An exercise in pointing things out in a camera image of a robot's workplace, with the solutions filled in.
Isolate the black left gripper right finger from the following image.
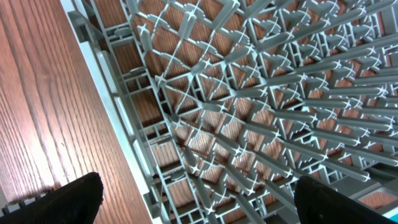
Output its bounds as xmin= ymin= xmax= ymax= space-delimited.
xmin=294 ymin=175 xmax=395 ymax=224

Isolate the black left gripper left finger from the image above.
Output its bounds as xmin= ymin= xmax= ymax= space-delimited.
xmin=1 ymin=172 xmax=104 ymax=224

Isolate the grey dish rack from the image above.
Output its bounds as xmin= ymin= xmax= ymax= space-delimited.
xmin=62 ymin=1 xmax=397 ymax=223

